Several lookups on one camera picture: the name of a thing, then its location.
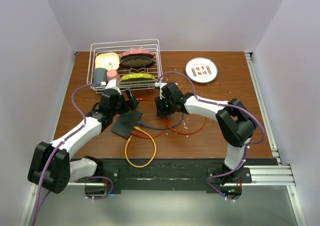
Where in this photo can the white patterned round plate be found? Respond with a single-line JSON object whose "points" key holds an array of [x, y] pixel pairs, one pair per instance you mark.
{"points": [[201, 70]]}

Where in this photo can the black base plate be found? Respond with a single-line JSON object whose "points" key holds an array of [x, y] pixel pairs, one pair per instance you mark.
{"points": [[172, 174]]}

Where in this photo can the pink round plate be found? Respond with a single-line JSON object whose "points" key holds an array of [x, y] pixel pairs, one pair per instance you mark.
{"points": [[137, 52]]}

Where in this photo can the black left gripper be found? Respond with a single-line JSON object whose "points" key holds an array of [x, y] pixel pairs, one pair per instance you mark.
{"points": [[129, 105]]}

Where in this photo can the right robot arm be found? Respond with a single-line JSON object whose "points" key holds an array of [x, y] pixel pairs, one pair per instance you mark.
{"points": [[236, 124]]}

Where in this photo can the cream square plate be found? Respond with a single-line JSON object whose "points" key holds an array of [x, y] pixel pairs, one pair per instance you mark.
{"points": [[108, 61]]}

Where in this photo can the white wire dish rack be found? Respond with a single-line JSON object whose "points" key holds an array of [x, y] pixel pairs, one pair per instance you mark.
{"points": [[119, 47]]}

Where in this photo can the dark brown round plate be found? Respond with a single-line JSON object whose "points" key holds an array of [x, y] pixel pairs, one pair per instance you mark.
{"points": [[136, 62]]}

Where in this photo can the yellow green bowl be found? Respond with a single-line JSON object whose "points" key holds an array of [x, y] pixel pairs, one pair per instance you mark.
{"points": [[137, 77]]}

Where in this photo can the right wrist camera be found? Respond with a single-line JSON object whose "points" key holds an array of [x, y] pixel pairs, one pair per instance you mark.
{"points": [[160, 86]]}

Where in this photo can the grey cup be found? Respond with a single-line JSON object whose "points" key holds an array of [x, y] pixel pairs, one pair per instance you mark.
{"points": [[100, 75]]}

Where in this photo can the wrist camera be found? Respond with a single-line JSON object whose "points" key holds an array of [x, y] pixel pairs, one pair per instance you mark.
{"points": [[160, 86], [112, 84]]}

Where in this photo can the black network switch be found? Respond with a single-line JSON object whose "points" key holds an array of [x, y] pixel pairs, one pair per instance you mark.
{"points": [[125, 123]]}

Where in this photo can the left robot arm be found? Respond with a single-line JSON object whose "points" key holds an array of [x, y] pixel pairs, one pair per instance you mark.
{"points": [[51, 166]]}

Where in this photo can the pink cup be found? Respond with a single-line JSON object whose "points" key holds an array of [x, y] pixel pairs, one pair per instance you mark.
{"points": [[112, 74]]}

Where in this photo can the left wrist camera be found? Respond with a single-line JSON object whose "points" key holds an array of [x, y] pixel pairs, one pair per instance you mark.
{"points": [[112, 84]]}

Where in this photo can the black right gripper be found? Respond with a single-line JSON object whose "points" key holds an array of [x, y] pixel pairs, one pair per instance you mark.
{"points": [[161, 112]]}

